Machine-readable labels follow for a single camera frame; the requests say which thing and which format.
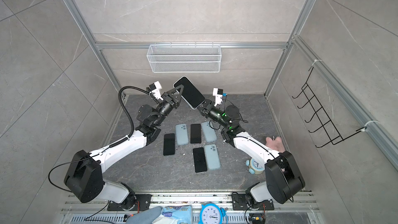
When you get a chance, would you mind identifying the black wire hook rack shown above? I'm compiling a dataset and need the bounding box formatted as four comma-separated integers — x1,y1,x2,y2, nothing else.
291,67,368,149

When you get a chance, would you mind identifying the black phone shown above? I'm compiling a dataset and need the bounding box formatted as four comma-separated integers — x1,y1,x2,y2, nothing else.
163,133,176,156
190,124,202,144
173,76,205,110

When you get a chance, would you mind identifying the pink pig plush toy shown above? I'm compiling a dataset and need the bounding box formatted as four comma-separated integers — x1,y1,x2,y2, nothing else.
266,136,286,152

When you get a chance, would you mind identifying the small blue white cup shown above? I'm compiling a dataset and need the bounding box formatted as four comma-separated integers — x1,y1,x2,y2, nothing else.
245,158,264,175

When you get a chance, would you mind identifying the aluminium rail front frame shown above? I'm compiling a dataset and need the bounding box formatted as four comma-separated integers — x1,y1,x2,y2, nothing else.
57,190,325,224

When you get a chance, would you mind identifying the grey-green phone case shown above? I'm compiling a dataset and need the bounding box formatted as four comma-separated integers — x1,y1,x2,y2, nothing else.
204,144,221,170

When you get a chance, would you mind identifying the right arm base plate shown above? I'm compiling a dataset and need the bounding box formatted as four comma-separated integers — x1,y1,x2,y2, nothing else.
231,192,275,211

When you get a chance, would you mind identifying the blue alarm clock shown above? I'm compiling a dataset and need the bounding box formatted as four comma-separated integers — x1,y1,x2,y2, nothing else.
198,203,228,224

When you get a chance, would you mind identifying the white wire mesh basket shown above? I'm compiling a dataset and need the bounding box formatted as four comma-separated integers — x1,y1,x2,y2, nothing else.
147,44,222,73

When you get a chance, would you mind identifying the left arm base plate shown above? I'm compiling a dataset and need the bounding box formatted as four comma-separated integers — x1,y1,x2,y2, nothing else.
107,194,152,212

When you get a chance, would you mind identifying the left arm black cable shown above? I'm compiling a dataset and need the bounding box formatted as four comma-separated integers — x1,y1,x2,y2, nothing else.
118,86,150,139

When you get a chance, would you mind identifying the blue wet wipes pack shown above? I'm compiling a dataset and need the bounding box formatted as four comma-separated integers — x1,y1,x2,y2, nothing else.
152,205,193,224

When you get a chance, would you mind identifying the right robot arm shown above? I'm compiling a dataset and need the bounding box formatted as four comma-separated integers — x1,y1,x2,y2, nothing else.
197,100,305,205

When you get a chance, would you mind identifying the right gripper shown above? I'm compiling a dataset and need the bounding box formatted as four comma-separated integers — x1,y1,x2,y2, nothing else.
194,98,231,131

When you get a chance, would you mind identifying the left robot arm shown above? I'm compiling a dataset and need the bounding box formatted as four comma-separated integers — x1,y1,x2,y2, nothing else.
64,86,184,211

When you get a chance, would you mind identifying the grey-blue cloth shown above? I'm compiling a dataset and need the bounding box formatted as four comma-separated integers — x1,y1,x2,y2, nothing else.
126,206,163,224

